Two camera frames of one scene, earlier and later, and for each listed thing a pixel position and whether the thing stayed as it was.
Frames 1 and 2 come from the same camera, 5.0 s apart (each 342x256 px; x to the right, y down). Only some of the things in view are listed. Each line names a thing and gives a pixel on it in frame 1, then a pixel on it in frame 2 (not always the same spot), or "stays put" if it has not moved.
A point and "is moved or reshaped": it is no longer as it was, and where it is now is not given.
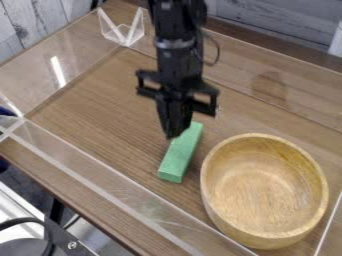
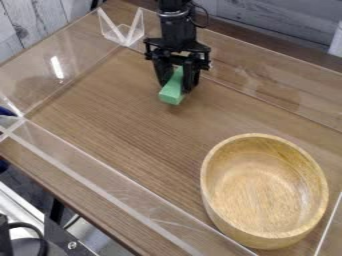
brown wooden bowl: x=265 y=190 stays put
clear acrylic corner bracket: x=123 y=34 stays put
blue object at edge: x=6 y=111 stays put
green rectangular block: x=180 y=153 is moved or reshaped
